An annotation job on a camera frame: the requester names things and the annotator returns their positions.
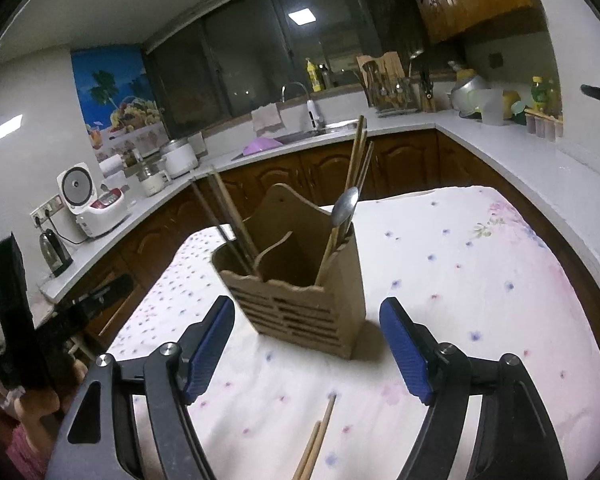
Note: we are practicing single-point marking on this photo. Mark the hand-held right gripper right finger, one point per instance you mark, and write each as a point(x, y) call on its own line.
point(405, 355)

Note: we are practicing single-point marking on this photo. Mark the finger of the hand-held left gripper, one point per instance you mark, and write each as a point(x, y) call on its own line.
point(100, 292)

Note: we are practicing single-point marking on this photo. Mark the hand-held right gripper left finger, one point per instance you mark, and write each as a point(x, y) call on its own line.
point(205, 355)

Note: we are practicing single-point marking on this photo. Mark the wooden utensil holder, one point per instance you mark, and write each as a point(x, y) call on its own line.
point(305, 310)

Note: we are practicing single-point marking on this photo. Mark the metal chopstick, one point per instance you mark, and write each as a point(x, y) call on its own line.
point(215, 220)

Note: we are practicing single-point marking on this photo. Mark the silver spoon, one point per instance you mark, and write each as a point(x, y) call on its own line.
point(346, 205)

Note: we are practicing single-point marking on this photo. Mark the tan wooden chopstick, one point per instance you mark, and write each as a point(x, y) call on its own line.
point(232, 220)
point(365, 167)
point(354, 160)

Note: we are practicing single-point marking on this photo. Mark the dish rack with utensils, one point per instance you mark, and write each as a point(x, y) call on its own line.
point(387, 90)

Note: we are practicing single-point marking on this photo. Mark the person's left hand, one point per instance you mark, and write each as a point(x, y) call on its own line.
point(40, 410)

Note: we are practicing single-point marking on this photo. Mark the steel electric kettle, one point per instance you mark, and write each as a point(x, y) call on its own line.
point(55, 255)

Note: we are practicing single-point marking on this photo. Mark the floral tablecloth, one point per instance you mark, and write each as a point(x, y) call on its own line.
point(455, 285)

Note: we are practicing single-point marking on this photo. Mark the white rice cooker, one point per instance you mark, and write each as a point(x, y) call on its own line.
point(92, 205)

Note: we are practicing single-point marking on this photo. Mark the yellow bamboo chopstick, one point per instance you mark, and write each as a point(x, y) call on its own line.
point(307, 450)
point(325, 425)

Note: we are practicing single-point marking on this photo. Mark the paper towel roll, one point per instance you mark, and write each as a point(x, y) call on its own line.
point(112, 166)

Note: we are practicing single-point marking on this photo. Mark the white cooker pot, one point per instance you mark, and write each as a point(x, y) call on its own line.
point(180, 160)

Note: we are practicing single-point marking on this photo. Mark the brown wooden base cabinets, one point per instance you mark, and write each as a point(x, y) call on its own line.
point(405, 160)

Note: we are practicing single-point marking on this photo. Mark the white kitchen countertop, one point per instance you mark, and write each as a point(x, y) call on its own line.
point(530, 170)

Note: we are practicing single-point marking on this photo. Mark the steel sink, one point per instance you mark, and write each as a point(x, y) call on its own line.
point(315, 132)

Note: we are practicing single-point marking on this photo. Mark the dish towel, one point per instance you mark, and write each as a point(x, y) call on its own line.
point(267, 119)

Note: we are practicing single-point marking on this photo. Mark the white tap filter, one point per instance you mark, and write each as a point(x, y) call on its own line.
point(315, 115)

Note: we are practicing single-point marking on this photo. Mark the knife block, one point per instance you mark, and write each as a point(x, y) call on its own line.
point(427, 95)

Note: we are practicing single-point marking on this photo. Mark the white plastic container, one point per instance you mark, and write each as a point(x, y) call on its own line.
point(491, 107)

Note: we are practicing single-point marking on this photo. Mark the green cup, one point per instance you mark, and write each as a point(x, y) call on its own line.
point(519, 112)

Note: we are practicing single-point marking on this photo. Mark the wooden spice rack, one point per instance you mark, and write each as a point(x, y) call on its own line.
point(545, 124)

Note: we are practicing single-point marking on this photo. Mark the chrome faucet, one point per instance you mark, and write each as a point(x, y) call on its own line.
point(292, 87)

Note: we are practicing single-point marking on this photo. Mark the dark window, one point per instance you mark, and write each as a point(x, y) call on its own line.
point(255, 50)

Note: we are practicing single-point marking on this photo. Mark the dark bottle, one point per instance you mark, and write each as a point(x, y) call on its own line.
point(325, 77)

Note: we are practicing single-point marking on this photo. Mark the green yellow bottle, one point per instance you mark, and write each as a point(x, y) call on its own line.
point(540, 94)

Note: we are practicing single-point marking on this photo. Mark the wall power outlet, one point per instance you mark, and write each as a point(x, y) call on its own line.
point(46, 210)

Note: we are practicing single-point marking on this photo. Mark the tropical wall poster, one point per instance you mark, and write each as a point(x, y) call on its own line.
point(115, 105)

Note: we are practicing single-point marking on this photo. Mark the wall switch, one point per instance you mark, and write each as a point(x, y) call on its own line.
point(495, 59)

